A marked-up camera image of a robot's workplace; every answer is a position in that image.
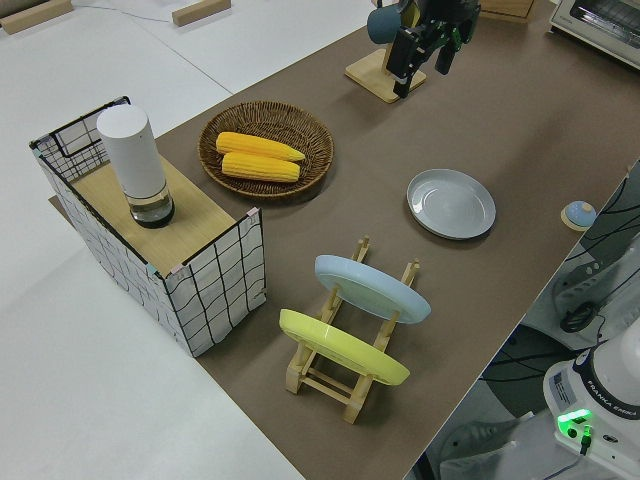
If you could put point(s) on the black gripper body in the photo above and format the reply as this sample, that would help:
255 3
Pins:
450 12

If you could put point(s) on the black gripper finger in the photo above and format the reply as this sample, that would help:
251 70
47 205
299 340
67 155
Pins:
446 55
407 55

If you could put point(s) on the gray plate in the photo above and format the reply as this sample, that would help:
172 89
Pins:
450 205

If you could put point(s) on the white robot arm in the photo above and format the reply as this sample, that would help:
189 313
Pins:
610 380

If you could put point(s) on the light blue plate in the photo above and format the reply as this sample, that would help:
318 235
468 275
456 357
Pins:
370 287

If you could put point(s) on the yellow plate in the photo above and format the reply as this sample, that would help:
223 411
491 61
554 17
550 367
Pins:
345 350

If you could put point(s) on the wooden plate rack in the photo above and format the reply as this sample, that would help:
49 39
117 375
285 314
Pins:
325 387

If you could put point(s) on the wooden mug stand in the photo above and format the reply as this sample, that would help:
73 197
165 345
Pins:
375 75

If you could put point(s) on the dark teal mug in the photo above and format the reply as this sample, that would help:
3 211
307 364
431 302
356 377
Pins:
382 25

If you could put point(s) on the light wooden drawer cabinet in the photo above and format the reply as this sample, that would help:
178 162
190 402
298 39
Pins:
505 9

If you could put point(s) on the brown table mat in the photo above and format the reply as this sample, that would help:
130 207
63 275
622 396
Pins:
450 125

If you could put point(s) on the round wicker basket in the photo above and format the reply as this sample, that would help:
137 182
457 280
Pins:
270 115

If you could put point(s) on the white toaster oven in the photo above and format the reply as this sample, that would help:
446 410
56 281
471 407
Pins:
600 25

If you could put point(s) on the yellow corn cob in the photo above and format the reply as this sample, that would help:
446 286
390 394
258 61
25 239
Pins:
260 146
260 167

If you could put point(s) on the light wooden block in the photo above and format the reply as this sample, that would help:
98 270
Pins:
35 15
200 11

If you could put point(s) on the white cylinder clear base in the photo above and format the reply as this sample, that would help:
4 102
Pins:
135 160

